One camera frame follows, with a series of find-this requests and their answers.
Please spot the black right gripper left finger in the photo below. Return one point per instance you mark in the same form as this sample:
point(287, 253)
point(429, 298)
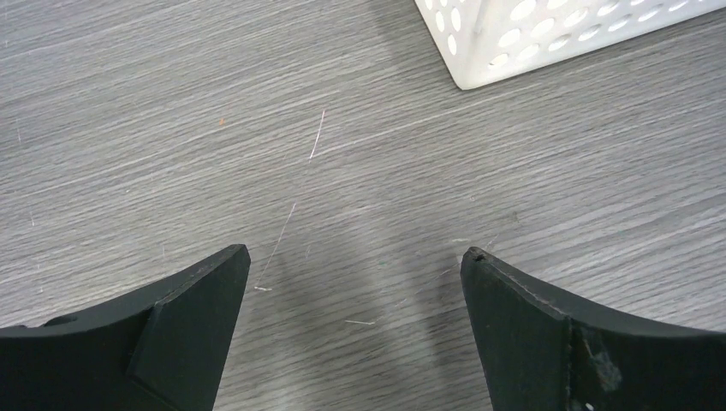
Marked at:
point(160, 347)

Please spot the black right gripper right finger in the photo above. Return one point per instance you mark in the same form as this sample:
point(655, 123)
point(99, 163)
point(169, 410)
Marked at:
point(545, 348)

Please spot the white perforated plastic basket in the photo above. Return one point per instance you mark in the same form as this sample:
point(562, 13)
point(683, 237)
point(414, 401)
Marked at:
point(483, 42)

